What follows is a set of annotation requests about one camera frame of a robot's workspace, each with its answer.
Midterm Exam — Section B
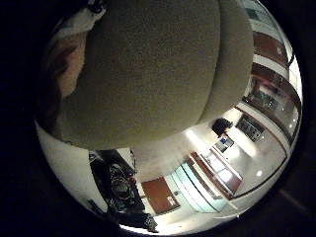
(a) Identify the brown plush animal toy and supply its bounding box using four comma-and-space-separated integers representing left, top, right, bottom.
35, 32, 87, 134

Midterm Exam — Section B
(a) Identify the olive green table cloth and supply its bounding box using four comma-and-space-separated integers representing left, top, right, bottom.
58, 0, 255, 152

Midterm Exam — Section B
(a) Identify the black crate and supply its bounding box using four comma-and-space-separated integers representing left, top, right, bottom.
211, 118, 233, 138

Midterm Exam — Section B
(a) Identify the brown wooden door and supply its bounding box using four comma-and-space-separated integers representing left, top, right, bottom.
141, 177, 181, 215

